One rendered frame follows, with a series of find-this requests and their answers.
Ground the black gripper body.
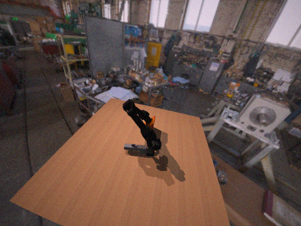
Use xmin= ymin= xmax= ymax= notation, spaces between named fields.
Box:
xmin=146 ymin=142 xmax=154 ymax=157

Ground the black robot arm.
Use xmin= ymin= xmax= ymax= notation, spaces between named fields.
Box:
xmin=122 ymin=99 xmax=162 ymax=151

